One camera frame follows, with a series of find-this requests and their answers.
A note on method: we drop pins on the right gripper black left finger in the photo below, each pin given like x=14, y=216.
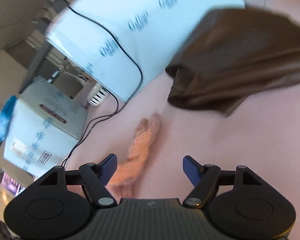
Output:
x=61, y=203

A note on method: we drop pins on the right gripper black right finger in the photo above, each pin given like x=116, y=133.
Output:
x=239, y=203

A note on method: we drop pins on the pink knitted sweater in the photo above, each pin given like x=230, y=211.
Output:
x=121, y=185

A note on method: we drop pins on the small white cardboard box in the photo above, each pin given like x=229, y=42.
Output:
x=46, y=125

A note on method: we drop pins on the blue plastic package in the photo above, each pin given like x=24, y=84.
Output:
x=6, y=116

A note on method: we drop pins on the white striped bowl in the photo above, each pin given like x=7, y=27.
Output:
x=97, y=95

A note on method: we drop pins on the brown folded garment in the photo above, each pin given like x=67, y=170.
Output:
x=231, y=55

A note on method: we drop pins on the large white cardboard box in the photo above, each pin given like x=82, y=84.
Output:
x=124, y=44

